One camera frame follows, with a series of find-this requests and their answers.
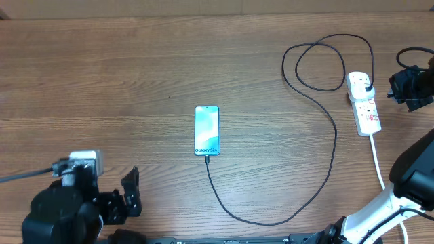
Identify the white power strip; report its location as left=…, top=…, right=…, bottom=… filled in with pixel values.
left=346, top=71, right=381, bottom=136

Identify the white charger plug adapter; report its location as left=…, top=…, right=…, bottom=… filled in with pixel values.
left=349, top=85, right=375, bottom=102

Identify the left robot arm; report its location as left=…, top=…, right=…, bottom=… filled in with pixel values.
left=22, top=158, right=142, bottom=243

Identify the black USB charging cable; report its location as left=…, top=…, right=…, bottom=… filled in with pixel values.
left=204, top=33, right=376, bottom=226

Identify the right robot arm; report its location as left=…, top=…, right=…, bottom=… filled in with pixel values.
left=305, top=60, right=433, bottom=243

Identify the Samsung Galaxy smartphone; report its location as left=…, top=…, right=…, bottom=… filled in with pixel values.
left=194, top=106, right=220, bottom=156

